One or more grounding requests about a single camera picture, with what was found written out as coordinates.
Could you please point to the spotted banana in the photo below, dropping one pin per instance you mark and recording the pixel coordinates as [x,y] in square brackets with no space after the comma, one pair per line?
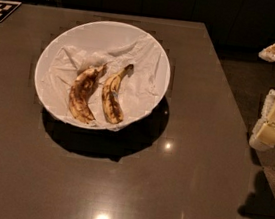
[110,101]
[81,91]

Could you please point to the white bowl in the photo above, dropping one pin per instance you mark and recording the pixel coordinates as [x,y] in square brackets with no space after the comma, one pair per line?
[102,75]

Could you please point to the white paper towel liner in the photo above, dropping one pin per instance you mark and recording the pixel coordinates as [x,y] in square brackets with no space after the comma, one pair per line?
[69,54]

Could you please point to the black white fiducial marker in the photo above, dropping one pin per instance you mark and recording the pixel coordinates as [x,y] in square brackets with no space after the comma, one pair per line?
[7,8]

